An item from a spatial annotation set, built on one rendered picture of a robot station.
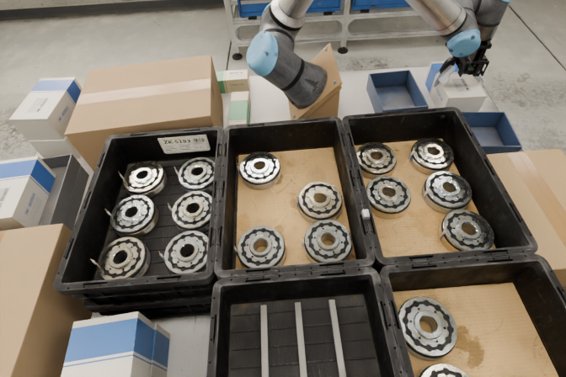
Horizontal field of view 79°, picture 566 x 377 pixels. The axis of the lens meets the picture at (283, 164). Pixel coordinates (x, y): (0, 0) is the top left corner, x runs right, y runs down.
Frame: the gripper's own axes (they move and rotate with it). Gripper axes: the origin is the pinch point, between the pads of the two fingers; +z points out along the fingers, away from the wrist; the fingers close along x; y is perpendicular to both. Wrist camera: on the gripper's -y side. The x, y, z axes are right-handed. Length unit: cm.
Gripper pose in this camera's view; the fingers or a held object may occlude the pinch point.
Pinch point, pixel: (454, 84)
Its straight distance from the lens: 135.0
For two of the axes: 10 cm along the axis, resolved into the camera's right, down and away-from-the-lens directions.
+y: 0.1, 7.8, -6.3
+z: 0.5, 6.3, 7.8
